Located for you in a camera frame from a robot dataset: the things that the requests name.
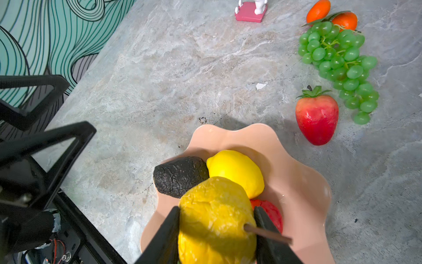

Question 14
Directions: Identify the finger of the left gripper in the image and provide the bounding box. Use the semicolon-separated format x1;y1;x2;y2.
1;75;69;131

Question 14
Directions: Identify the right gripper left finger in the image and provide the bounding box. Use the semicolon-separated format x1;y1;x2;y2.
135;206;180;264

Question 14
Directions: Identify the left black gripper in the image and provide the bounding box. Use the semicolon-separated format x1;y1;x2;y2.
1;121;97;257

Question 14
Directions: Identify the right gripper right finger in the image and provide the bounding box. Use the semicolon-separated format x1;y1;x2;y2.
254;207;303;264

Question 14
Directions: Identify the red fake apple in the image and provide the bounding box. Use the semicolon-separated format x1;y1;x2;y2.
250;199;283;234

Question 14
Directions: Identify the small yellow fake pear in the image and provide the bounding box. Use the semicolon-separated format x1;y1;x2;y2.
178;177;257;264

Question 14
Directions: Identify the dark fake avocado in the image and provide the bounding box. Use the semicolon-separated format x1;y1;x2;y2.
153;156;209;199

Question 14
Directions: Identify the yellow fake lemon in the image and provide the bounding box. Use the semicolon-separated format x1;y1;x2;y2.
206;150;265;199

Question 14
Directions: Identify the red fake strawberry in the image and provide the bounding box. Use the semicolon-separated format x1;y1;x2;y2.
295;85;339;146

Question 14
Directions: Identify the green fake grape bunch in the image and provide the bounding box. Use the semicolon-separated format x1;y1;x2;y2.
298;12;379;125

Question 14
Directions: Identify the white rabbit figurine pink base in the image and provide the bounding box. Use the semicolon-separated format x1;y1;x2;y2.
235;0;268;23

